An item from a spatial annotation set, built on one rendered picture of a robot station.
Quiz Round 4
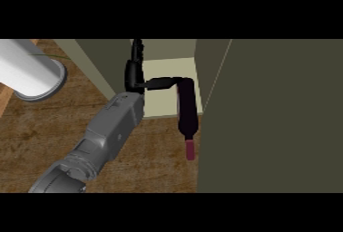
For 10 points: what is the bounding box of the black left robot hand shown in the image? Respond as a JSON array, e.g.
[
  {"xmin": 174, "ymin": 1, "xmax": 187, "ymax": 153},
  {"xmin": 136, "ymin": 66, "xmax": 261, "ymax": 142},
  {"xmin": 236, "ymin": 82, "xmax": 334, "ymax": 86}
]
[{"xmin": 122, "ymin": 38, "xmax": 185, "ymax": 95}]

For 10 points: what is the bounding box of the dark wine bottle red cap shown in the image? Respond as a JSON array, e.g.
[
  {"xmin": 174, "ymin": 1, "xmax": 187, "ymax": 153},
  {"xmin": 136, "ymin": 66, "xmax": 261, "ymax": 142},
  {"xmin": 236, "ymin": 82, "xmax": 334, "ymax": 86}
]
[{"xmin": 176, "ymin": 77, "xmax": 199, "ymax": 161}]

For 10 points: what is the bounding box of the olive cabinet with pale shelf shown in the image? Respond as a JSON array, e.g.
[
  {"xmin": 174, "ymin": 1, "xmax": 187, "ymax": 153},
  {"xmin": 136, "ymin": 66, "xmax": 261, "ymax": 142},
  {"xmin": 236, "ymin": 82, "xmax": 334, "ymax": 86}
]
[{"xmin": 51, "ymin": 38, "xmax": 233, "ymax": 121}]

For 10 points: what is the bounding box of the dark grey cabinet door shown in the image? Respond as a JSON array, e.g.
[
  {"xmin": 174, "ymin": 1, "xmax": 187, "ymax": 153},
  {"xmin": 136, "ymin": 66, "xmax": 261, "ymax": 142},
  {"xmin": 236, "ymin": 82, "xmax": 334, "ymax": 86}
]
[{"xmin": 195, "ymin": 38, "xmax": 343, "ymax": 194}]

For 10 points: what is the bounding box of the white cylinder with grey rim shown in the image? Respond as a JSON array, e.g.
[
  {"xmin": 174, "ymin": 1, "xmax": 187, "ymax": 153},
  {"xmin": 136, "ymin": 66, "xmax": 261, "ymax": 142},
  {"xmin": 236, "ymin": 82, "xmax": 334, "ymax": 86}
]
[{"xmin": 0, "ymin": 38, "xmax": 68, "ymax": 102}]

